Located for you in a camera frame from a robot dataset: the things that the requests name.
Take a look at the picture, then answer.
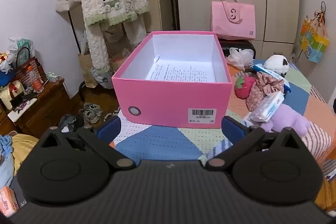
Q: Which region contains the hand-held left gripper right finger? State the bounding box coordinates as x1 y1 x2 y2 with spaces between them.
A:
205 116 307 171

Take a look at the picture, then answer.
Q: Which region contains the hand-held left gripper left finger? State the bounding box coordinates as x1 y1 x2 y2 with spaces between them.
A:
34 116 137 170

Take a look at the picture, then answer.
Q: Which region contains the pink strawberry plush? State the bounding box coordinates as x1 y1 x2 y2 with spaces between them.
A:
234 76 256 99

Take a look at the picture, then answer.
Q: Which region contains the pink floral cloth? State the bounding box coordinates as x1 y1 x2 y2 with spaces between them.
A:
246 72 285 112

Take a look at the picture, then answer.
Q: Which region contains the pink cardboard box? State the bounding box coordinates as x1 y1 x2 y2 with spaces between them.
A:
112 31 233 128

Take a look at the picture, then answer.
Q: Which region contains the white plush cat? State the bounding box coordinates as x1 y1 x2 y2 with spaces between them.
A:
263 53 290 77

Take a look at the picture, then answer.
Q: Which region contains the grey sneaker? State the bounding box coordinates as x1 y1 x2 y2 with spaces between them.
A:
83 103 103 116
79 110 100 124

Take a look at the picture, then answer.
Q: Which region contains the dark cloth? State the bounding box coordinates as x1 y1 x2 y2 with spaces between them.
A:
58 114 84 132

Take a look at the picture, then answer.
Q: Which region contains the white tissue pack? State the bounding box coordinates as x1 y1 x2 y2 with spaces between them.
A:
248 91 285 123

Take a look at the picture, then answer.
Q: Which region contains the purple plush toy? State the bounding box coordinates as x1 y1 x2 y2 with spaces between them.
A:
261 104 311 138

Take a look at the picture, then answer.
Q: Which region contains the brown paper bag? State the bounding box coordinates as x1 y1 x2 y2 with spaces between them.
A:
77 52 99 88

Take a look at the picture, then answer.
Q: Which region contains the wooden nightstand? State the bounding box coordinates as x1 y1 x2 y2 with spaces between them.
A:
0 77 71 138

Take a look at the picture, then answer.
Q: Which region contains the blue wet wipes pack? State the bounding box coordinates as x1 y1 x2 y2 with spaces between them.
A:
252 63 292 93

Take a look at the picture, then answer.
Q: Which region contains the white mesh bath pouf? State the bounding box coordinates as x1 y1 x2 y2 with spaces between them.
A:
226 48 255 68

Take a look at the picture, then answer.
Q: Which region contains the printed paper sheet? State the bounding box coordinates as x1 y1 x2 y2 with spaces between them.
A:
145 62 216 82

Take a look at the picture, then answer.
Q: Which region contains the black hard-shell suitcase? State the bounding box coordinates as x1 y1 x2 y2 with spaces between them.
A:
219 39 256 60

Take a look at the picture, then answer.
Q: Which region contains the orange drink bottle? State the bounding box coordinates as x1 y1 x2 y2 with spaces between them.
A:
28 66 44 93

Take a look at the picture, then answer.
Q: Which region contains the yellow cloth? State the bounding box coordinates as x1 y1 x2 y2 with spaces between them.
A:
5 133 40 177

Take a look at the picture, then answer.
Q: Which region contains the woven handbag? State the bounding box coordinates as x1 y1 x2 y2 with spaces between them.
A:
14 47 48 86

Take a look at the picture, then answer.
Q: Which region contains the black coat rack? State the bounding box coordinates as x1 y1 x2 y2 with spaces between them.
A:
59 0 87 102

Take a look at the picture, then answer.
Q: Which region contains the pink tote bag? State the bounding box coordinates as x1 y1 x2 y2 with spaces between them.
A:
211 0 256 40

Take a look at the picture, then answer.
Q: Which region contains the light blue cloth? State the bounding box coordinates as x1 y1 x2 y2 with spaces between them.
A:
0 135 15 188

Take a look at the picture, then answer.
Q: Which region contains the colourful paper gift bag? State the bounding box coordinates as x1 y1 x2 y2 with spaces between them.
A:
298 1 330 64

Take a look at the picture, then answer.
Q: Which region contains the white plastic bag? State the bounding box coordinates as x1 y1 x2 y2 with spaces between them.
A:
8 38 35 57

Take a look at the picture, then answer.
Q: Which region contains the pink tissue pack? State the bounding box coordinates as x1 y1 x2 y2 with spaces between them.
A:
0 186 20 218

